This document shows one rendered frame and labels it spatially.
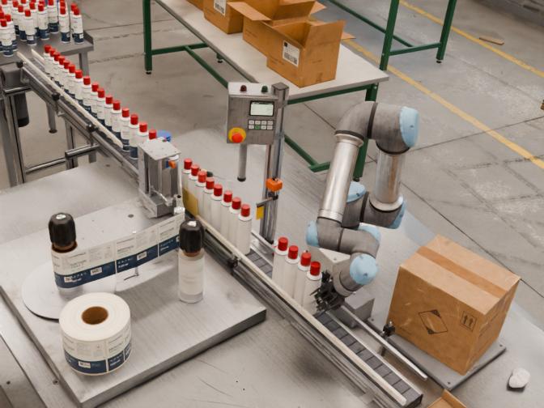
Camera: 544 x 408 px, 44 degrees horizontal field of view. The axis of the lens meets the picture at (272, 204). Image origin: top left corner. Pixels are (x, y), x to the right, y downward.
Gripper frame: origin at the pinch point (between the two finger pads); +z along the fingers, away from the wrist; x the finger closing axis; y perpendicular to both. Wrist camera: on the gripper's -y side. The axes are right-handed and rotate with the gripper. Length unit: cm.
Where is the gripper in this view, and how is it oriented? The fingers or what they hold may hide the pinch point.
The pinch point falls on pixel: (320, 304)
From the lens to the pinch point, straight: 226.2
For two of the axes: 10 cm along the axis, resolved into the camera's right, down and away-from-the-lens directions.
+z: -3.8, 4.6, 8.0
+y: -7.8, 3.1, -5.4
